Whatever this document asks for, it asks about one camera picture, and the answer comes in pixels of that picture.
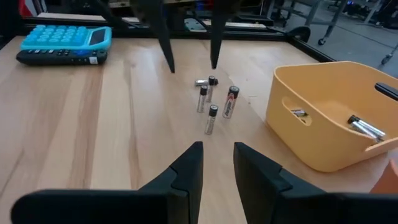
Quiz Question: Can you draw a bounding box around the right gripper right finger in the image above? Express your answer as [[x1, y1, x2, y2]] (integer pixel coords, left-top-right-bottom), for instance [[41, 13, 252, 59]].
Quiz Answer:
[[233, 142, 398, 224]]

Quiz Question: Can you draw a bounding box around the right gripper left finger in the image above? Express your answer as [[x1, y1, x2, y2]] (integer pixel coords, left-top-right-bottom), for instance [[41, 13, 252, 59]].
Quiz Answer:
[[11, 141, 205, 224]]

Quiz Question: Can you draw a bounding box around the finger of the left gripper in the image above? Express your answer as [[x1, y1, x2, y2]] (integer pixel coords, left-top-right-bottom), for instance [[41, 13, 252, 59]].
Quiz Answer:
[[129, 0, 176, 74], [210, 0, 243, 70]]

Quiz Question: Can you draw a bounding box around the thick silver Energizer battery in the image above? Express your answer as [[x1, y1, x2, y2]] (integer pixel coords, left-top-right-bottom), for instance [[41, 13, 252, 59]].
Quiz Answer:
[[221, 85, 240, 119]]

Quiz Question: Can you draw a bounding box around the yellow plastic bin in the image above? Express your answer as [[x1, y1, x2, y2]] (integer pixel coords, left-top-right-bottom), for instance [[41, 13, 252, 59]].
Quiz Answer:
[[266, 60, 398, 173]]

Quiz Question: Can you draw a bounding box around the blue calculator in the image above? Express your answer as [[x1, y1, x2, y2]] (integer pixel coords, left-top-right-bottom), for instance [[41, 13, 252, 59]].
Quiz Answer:
[[20, 24, 113, 51]]

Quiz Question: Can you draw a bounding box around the black remote control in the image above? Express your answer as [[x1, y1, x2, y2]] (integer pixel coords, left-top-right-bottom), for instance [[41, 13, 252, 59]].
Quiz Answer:
[[15, 49, 108, 66]]

